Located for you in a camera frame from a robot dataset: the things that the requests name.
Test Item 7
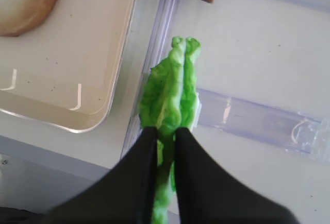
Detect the green lettuce leaf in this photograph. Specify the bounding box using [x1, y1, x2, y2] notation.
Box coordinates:
[139, 37, 186, 223]
[169, 36, 202, 191]

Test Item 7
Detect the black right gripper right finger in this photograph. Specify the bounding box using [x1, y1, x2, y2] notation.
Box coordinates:
[175, 128, 299, 223]

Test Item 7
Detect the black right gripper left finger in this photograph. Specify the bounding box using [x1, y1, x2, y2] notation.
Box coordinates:
[41, 127, 157, 223]

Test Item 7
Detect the round bread slice on tray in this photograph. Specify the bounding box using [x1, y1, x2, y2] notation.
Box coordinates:
[1, 0, 57, 37]

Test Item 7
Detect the cream rectangular serving tray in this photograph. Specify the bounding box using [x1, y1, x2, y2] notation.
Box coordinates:
[1, 0, 136, 133]

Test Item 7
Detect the right clear acrylic rack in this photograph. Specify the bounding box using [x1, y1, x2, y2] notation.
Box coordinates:
[122, 0, 329, 162]

